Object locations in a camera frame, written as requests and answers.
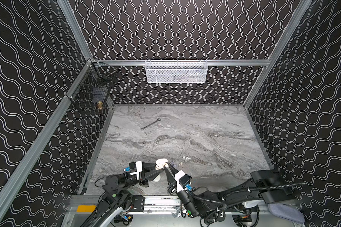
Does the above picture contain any beige earbud charging case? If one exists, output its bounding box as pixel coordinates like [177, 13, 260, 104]
[155, 159, 168, 170]

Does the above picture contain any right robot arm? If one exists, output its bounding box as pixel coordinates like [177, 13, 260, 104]
[163, 163, 305, 225]

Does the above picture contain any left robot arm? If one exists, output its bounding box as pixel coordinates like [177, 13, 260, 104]
[82, 161, 164, 227]

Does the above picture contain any white round earbud case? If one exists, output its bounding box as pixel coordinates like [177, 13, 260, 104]
[153, 175, 161, 182]

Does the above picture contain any silver wrench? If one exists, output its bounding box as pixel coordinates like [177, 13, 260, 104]
[141, 118, 161, 131]

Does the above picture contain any white mesh basket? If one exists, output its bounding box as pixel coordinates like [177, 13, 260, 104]
[145, 59, 208, 84]

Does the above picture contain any grey cloth pad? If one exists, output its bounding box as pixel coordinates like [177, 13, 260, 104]
[268, 203, 305, 224]

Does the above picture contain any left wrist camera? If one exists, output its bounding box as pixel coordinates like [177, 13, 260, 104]
[124, 161, 143, 175]

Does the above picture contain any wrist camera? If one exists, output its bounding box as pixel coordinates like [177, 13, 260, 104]
[174, 170, 192, 193]
[124, 161, 143, 175]

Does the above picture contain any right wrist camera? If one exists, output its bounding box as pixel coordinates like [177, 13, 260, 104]
[174, 170, 192, 193]

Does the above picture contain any black wire basket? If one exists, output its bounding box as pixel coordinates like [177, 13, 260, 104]
[70, 62, 118, 115]

